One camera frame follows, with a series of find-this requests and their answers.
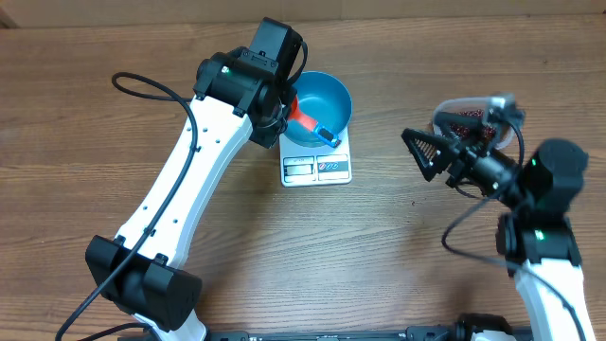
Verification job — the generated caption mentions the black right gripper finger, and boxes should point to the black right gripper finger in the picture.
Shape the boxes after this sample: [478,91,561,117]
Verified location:
[401,128,455,182]
[433,111,497,142]

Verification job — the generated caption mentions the red plastic measuring scoop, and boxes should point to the red plastic measuring scoop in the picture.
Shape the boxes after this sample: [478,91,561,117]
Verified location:
[289,97,341,148]

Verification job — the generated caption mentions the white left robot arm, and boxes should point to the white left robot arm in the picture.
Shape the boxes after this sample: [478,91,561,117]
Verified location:
[85,17,307,340]

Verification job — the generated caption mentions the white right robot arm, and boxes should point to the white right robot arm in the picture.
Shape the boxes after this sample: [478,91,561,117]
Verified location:
[401,109,595,340]

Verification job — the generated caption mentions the blue metal bowl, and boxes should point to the blue metal bowl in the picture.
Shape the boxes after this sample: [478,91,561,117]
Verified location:
[284,71,353,148]

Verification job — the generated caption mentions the white digital kitchen scale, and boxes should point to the white digital kitchen scale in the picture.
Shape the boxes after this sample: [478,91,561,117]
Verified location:
[279,128,352,188]

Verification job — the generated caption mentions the clear plastic bean container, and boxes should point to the clear plastic bean container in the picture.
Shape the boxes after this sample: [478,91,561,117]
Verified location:
[432,96,523,150]

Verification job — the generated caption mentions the red beans in container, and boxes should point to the red beans in container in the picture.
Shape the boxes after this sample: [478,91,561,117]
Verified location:
[450,109,496,141]

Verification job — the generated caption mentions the beige cardboard back panel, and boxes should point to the beige cardboard back panel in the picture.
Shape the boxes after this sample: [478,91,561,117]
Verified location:
[1,0,605,28]

